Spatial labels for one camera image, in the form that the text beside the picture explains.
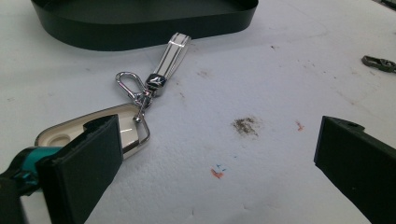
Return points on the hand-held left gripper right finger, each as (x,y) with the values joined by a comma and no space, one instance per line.
(358,161)

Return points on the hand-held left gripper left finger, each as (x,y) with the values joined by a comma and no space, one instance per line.
(81,168)

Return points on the dark green tray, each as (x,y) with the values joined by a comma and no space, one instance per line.
(140,31)

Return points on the small dark metal clasp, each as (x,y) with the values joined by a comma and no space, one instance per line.
(378,63)

